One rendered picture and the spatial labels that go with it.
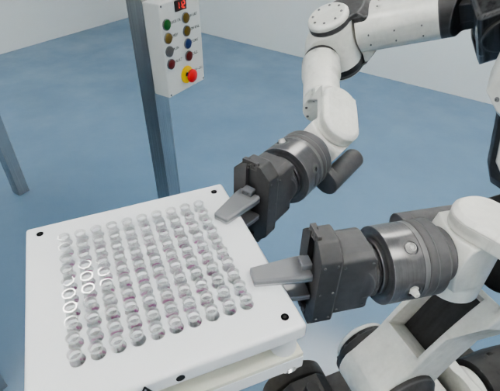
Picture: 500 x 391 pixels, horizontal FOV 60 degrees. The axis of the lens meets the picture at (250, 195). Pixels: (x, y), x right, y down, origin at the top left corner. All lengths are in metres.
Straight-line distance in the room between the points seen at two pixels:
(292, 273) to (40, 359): 0.24
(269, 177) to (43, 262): 0.27
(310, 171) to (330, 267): 0.20
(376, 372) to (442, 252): 0.45
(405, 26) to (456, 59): 2.77
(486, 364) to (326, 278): 0.95
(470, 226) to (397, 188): 1.95
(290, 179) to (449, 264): 0.22
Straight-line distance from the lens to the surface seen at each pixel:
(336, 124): 0.66
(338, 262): 0.43
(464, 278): 0.54
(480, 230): 0.51
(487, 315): 0.84
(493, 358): 1.37
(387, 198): 2.36
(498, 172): 0.79
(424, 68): 3.70
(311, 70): 0.80
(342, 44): 0.86
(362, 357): 0.92
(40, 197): 2.51
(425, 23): 0.85
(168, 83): 1.30
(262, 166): 0.52
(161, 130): 1.42
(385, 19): 0.85
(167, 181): 1.52
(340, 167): 0.67
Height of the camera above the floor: 1.38
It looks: 38 degrees down
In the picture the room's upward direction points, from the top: straight up
